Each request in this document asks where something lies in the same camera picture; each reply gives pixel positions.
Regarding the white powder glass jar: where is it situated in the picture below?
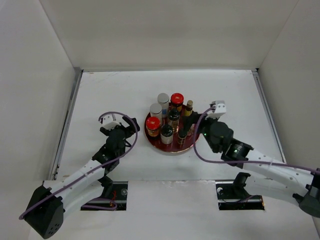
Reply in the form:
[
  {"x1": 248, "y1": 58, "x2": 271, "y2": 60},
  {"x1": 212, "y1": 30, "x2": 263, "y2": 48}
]
[{"x1": 160, "y1": 124, "x2": 174, "y2": 145}]

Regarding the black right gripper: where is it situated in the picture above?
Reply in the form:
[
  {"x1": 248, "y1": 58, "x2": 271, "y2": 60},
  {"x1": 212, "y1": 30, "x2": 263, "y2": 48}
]
[{"x1": 182, "y1": 111, "x2": 220, "y2": 153}]

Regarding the black cap pepper bottle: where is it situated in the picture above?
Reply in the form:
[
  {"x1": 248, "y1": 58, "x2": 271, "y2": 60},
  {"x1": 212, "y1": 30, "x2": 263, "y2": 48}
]
[{"x1": 177, "y1": 128, "x2": 188, "y2": 147}]

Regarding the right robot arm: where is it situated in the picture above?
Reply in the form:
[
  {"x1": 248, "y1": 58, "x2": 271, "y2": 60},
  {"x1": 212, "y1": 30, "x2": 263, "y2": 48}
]
[{"x1": 182, "y1": 112, "x2": 320, "y2": 218}]

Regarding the red cap chili jar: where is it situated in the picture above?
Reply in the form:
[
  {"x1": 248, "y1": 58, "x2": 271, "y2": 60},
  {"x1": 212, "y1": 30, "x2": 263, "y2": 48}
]
[{"x1": 145, "y1": 116, "x2": 162, "y2": 138}]

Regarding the yellow label oil bottle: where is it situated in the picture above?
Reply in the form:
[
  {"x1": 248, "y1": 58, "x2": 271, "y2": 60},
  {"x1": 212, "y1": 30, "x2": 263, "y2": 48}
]
[{"x1": 183, "y1": 100, "x2": 193, "y2": 117}]

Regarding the black lid spice jar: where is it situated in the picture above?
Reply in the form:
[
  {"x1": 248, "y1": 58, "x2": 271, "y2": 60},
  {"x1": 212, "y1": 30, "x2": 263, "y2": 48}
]
[{"x1": 167, "y1": 108, "x2": 181, "y2": 133}]

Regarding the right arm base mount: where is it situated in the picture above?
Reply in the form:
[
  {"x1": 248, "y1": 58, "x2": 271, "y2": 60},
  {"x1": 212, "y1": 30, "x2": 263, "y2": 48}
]
[{"x1": 215, "y1": 172, "x2": 265, "y2": 211}]

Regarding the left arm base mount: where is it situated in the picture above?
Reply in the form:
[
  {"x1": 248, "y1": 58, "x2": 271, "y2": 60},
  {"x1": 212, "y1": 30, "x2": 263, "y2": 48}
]
[{"x1": 80, "y1": 177, "x2": 129, "y2": 211}]

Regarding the pink lid seasoning jar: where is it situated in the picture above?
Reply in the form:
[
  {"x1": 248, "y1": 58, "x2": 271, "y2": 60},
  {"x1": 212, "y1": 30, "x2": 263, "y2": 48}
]
[{"x1": 187, "y1": 123, "x2": 195, "y2": 137}]

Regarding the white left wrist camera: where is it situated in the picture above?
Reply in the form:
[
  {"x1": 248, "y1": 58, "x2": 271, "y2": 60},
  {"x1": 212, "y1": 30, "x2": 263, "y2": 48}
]
[{"x1": 98, "y1": 113, "x2": 121, "y2": 130}]

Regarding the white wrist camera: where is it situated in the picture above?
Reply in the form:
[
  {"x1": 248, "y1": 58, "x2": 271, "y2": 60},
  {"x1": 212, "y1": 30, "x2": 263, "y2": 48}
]
[
  {"x1": 98, "y1": 113, "x2": 121, "y2": 130},
  {"x1": 206, "y1": 100, "x2": 227, "y2": 120}
]

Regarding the aluminium table edge rail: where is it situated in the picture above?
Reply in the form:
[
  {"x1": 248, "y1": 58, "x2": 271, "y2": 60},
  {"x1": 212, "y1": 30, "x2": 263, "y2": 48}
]
[{"x1": 47, "y1": 67, "x2": 84, "y2": 180}]

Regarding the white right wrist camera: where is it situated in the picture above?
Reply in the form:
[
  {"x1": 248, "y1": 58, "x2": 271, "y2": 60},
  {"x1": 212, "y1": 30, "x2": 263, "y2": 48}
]
[{"x1": 206, "y1": 100, "x2": 227, "y2": 120}]

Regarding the red round tray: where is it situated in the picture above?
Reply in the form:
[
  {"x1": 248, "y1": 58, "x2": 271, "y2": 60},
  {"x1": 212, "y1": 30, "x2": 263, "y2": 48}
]
[{"x1": 144, "y1": 113, "x2": 200, "y2": 153}]

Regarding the red cap sauce jar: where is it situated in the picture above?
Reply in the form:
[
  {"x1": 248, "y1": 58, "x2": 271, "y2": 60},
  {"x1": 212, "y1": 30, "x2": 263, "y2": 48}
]
[{"x1": 170, "y1": 92, "x2": 184, "y2": 113}]

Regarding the silver cap shaker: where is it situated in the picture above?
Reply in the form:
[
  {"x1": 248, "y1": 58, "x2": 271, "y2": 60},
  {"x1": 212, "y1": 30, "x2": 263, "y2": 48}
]
[
  {"x1": 157, "y1": 93, "x2": 170, "y2": 119},
  {"x1": 149, "y1": 103, "x2": 163, "y2": 121}
]

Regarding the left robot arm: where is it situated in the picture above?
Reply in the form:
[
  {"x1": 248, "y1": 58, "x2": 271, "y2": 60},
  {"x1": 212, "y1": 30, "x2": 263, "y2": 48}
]
[{"x1": 19, "y1": 111, "x2": 140, "y2": 240}]

